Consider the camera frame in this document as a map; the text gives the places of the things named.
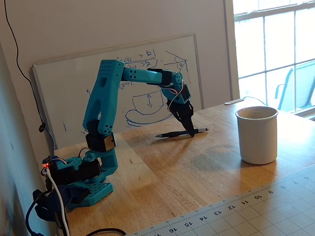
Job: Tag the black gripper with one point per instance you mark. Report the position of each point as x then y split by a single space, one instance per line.
181 109

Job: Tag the black and silver pen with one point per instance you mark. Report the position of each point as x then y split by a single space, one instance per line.
172 134

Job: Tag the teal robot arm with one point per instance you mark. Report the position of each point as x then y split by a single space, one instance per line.
103 98

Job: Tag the white ceramic mug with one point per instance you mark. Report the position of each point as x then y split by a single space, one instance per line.
258 137

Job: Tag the whiteboard with blue drawings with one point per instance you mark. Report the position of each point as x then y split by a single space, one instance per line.
73 98

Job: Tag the white framed window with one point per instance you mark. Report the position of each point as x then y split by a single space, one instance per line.
273 49

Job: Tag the teal outdoor chair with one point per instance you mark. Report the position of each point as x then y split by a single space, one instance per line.
295 86

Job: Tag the grey gridded cutting mat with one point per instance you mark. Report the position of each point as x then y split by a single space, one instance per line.
246 216

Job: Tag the dark blue table clamp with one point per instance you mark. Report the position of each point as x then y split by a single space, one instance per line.
49 206

